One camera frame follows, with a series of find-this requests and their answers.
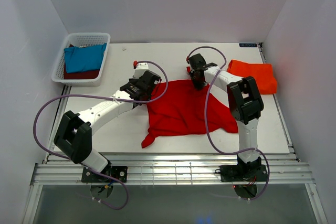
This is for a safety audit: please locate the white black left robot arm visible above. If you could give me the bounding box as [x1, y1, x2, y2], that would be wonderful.
[54, 70, 161, 182]

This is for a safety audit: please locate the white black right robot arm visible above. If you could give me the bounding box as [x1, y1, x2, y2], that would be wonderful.
[186, 54, 267, 182]

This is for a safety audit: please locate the small dark label sticker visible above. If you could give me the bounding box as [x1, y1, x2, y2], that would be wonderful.
[239, 43, 258, 48]

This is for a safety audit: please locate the dark red folded t shirt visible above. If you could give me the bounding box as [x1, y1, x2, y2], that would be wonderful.
[64, 44, 100, 80]

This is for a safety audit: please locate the white plastic basket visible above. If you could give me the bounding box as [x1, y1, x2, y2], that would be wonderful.
[51, 33, 111, 87]

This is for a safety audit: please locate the orange folded t shirt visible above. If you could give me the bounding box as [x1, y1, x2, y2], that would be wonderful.
[227, 60, 278, 95]

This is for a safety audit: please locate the blue folded t shirt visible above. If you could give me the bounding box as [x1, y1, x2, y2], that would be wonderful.
[64, 43, 107, 73]

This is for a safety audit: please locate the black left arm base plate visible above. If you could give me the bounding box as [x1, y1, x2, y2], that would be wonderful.
[81, 166, 128, 183]

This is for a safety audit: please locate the aluminium frame rail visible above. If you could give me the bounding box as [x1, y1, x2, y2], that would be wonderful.
[23, 148, 327, 223]

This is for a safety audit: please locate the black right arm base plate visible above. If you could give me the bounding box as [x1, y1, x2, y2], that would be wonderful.
[218, 165, 268, 182]

